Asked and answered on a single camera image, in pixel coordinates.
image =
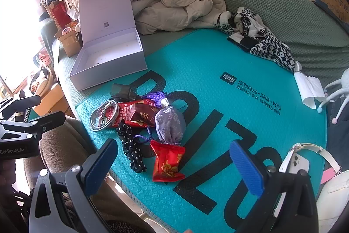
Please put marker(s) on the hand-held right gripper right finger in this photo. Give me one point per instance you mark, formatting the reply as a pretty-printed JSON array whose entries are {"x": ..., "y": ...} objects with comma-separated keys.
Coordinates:
[{"x": 246, "y": 171}]

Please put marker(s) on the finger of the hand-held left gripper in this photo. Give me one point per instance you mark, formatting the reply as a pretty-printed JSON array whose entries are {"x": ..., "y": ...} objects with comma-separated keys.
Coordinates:
[
  {"x": 49, "y": 119},
  {"x": 24, "y": 102}
]

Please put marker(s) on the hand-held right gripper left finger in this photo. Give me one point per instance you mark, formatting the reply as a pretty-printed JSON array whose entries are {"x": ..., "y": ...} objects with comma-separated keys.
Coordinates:
[{"x": 101, "y": 167}]

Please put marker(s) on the black polka dot scrunchie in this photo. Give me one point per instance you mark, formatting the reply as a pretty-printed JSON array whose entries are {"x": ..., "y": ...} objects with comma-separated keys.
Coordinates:
[{"x": 133, "y": 153}]

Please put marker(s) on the large red snack packet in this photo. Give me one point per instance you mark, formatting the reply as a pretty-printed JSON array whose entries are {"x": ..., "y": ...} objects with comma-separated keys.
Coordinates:
[{"x": 121, "y": 110}]

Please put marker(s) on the bright red candy packet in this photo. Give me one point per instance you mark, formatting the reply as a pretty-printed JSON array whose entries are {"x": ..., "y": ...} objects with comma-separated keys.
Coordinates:
[{"x": 166, "y": 164}]

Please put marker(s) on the dark red candy packet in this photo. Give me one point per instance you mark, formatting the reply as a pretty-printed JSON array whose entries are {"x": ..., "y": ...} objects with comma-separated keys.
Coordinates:
[{"x": 141, "y": 115}]

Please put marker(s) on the purple sachet with tassel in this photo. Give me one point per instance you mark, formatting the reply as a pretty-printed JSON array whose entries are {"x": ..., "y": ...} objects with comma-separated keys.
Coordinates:
[{"x": 169, "y": 123}]

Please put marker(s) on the white gift box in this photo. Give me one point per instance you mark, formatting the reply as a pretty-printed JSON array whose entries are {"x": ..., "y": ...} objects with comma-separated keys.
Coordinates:
[{"x": 109, "y": 50}]

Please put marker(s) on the plain cardboard box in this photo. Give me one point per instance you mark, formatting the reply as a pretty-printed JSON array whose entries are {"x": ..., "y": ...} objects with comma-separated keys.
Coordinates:
[{"x": 54, "y": 102}]

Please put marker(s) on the white plush toy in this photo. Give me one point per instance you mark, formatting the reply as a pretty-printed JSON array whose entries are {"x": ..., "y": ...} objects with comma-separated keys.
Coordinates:
[{"x": 41, "y": 80}]

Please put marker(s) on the person's brown fleece clothing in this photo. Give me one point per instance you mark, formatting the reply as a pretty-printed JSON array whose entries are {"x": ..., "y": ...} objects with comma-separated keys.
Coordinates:
[{"x": 68, "y": 140}]

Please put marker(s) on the white smartphone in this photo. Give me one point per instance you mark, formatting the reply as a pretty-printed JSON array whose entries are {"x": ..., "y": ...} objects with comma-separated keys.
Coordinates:
[{"x": 298, "y": 162}]

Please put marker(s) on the brown paper bag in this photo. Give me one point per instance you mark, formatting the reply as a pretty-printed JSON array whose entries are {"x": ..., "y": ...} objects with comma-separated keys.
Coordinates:
[{"x": 68, "y": 42}]

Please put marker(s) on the pink card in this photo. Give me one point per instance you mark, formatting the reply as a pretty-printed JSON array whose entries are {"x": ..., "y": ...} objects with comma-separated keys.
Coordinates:
[{"x": 328, "y": 175}]

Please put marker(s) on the white handbag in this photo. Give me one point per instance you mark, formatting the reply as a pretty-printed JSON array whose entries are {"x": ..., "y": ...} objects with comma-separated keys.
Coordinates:
[{"x": 335, "y": 194}]

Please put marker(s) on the red box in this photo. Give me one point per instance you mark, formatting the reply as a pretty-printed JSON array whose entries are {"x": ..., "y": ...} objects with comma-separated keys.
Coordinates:
[{"x": 60, "y": 14}]

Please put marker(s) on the dark blue cloth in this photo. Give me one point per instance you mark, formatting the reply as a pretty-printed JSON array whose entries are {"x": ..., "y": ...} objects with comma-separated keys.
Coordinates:
[{"x": 338, "y": 123}]

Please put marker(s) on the white tissue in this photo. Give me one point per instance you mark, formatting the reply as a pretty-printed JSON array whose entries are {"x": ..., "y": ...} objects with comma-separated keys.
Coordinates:
[{"x": 308, "y": 88}]

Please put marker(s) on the black white patterned knit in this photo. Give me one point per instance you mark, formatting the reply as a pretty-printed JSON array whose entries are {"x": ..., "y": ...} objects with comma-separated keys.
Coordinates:
[{"x": 272, "y": 50}]

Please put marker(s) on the pale blue octopus toy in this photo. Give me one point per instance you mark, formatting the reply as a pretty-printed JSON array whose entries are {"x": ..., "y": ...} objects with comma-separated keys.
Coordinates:
[{"x": 340, "y": 85}]

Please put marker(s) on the white patterned sock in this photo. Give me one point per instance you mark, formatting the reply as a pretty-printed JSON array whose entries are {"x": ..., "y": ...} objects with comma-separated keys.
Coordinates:
[{"x": 223, "y": 21}]

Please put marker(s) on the green sofa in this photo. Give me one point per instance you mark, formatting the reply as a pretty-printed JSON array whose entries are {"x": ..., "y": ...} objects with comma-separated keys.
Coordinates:
[{"x": 300, "y": 17}]

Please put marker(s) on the beige coat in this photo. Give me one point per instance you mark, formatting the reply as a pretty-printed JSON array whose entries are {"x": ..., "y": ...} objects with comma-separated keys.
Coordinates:
[{"x": 177, "y": 3}]

